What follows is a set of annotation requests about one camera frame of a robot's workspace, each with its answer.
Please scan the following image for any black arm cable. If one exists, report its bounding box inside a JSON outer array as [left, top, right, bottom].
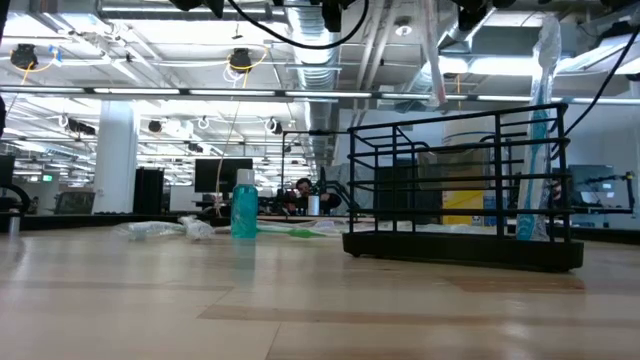
[[564, 27, 640, 139], [225, 0, 371, 51]]

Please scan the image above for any black wire toothbrush holder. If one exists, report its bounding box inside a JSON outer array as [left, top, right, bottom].
[[342, 102, 585, 274]]

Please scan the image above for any black computer monitor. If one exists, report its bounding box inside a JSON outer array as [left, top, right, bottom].
[[194, 157, 254, 194]]

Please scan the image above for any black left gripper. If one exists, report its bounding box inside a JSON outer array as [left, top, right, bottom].
[[319, 0, 358, 33]]

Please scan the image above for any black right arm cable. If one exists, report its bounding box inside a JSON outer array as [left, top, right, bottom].
[[564, 27, 640, 139]]

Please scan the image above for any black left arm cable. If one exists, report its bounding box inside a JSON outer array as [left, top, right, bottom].
[[225, 0, 371, 51]]

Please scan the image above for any white round pillar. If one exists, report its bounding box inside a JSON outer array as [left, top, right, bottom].
[[91, 99, 140, 216]]

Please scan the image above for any black cabinet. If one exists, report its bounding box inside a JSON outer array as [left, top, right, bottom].
[[133, 166, 166, 215]]

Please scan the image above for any blue toothbrush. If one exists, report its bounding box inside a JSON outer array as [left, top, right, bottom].
[[516, 13, 564, 242]]

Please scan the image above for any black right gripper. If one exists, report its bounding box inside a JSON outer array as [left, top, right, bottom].
[[452, 0, 516, 32]]

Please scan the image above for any grey computer monitor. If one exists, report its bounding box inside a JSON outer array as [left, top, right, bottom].
[[569, 163, 617, 207]]

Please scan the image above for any black ceiling cable reel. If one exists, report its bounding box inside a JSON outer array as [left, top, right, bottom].
[[9, 43, 40, 71], [228, 47, 254, 75]]

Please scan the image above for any yellow disinfectant wipes canister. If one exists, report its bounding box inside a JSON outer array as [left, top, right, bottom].
[[440, 115, 526, 226]]

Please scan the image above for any small teal mouthwash bottle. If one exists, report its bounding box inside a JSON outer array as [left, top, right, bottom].
[[230, 168, 260, 240]]

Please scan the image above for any person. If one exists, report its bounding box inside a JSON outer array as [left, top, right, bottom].
[[283, 176, 344, 217]]

